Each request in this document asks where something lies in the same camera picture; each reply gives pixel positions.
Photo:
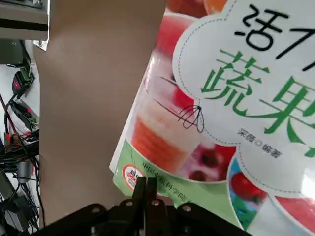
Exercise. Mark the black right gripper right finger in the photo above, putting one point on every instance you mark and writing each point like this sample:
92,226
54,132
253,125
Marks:
187,221

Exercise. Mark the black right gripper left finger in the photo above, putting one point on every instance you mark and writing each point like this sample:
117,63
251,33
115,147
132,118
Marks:
110,218

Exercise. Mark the colourful fruit cover book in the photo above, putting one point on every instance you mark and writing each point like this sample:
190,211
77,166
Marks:
221,98

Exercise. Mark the aluminium frame post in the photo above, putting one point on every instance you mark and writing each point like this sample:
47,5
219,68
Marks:
22,17

